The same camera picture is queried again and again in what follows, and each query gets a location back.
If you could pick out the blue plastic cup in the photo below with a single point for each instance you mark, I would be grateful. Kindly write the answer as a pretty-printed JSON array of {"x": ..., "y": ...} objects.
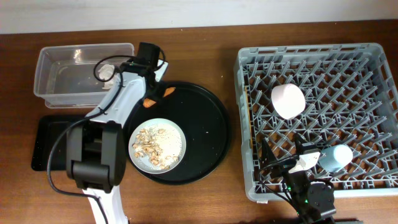
[{"x": 335, "y": 158}]

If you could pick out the grey dishwasher rack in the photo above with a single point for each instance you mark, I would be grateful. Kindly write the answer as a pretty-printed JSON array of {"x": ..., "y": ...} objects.
[{"x": 350, "y": 98}]

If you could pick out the black round tray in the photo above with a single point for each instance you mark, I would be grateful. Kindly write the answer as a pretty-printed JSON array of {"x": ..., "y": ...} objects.
[{"x": 205, "y": 123}]

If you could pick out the black rectangular tray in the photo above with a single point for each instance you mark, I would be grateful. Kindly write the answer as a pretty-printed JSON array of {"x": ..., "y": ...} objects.
[{"x": 49, "y": 129}]

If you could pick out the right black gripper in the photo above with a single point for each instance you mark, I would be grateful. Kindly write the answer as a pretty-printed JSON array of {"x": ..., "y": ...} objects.
[{"x": 268, "y": 156}]

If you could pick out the white napkin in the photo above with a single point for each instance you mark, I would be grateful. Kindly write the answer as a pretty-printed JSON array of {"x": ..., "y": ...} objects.
[{"x": 106, "y": 73}]

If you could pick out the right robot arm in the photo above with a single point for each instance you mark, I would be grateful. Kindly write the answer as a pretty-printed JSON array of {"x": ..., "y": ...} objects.
[{"x": 313, "y": 200}]

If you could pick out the grey plate with food scraps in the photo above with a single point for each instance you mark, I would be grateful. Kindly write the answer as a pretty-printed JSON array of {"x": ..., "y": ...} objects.
[{"x": 157, "y": 146}]

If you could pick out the clear plastic bin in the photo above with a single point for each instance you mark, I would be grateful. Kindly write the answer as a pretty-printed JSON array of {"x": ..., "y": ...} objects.
[{"x": 64, "y": 74}]

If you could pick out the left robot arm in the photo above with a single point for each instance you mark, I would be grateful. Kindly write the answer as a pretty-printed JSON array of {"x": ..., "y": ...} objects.
[{"x": 96, "y": 146}]

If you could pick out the wooden chopstick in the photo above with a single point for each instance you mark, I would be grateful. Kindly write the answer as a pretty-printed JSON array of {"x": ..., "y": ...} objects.
[{"x": 249, "y": 116}]

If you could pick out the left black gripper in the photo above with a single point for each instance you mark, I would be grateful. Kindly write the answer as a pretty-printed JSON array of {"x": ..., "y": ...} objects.
[{"x": 160, "y": 94}]

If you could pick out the orange carrot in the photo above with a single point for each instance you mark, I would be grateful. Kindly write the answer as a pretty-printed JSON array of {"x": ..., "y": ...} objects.
[{"x": 148, "y": 102}]

